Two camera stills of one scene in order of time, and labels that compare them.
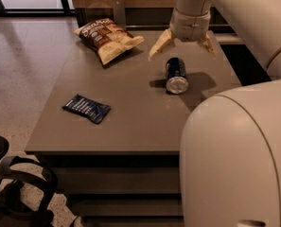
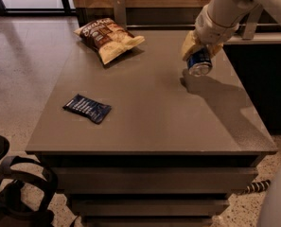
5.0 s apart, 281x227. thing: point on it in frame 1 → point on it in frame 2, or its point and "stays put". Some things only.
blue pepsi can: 177,79 → 200,61
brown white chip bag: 110,39 stays put
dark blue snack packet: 84,106 stays put
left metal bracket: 119,9 stays put
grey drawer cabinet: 114,131 stays put
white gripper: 190,27 → 213,29
